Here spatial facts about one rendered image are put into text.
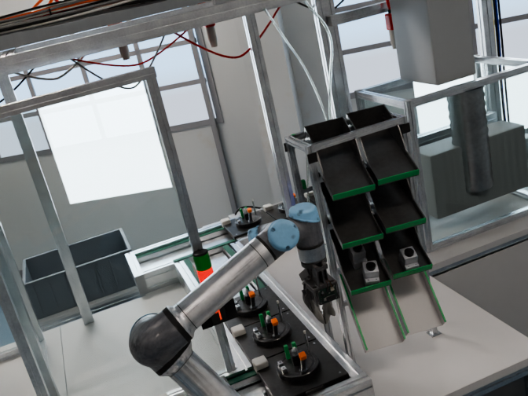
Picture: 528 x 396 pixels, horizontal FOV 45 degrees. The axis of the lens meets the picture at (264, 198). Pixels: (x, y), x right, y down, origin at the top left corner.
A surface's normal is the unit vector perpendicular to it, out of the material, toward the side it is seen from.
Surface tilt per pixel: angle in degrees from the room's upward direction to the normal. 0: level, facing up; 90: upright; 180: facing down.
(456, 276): 90
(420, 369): 0
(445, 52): 90
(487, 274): 90
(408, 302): 45
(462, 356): 0
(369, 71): 90
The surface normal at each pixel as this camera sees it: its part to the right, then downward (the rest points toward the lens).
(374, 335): -0.03, -0.44
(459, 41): 0.33, 0.25
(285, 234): 0.18, -0.09
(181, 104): -0.13, 0.36
